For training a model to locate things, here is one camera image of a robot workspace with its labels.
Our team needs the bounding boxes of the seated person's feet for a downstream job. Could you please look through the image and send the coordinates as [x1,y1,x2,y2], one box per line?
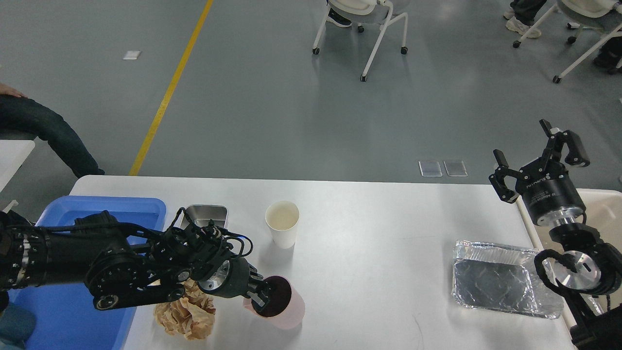
[503,0,547,35]

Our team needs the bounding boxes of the white chair centre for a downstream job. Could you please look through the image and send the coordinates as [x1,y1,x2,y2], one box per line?
[312,0,410,82]

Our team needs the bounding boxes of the crumpled brown paper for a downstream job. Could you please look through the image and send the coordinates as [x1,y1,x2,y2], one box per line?
[153,280,216,341]

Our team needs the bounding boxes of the white floor label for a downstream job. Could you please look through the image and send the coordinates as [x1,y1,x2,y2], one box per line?
[122,51,141,61]

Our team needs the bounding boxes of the blue plastic tray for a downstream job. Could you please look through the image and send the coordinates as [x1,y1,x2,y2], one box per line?
[9,195,167,350]

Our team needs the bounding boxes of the stainless steel rectangular container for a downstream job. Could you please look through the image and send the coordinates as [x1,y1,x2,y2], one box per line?
[180,205,227,229]

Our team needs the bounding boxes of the person in dark jeans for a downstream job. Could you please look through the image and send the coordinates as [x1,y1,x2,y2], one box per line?
[0,84,105,178]

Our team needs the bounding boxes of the pink mug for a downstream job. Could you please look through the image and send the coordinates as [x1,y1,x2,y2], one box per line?
[242,276,305,330]

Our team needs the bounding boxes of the floor outlet cover right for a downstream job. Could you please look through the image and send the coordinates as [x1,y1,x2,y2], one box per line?
[443,160,468,177]

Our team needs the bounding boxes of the white chair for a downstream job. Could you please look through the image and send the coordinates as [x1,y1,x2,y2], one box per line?
[312,0,410,82]
[512,0,622,84]

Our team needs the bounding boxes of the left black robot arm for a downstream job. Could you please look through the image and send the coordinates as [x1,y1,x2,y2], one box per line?
[0,208,275,311]

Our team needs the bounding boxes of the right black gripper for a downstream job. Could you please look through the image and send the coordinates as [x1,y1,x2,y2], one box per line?
[489,119,590,226]

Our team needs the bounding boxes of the floor outlet cover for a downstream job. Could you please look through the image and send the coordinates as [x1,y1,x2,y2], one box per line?
[443,160,468,177]
[418,160,443,177]

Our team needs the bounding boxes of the white paper cup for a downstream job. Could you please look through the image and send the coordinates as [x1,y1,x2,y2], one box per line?
[265,201,300,249]

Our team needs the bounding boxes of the white chair right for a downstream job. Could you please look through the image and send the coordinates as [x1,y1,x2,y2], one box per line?
[512,0,622,84]

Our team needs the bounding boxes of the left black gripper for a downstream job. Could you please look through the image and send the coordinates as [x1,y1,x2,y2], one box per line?
[196,258,273,308]

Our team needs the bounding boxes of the beige plastic bin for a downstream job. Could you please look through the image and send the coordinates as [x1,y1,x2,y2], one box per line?
[515,188,622,331]

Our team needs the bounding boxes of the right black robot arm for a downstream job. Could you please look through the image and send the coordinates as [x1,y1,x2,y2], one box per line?
[489,119,622,350]

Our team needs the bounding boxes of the aluminium foil tray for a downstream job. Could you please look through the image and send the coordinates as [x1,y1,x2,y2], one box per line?
[452,241,564,319]

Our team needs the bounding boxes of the floor outlet cover left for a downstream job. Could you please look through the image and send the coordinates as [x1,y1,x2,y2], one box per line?
[418,160,443,177]

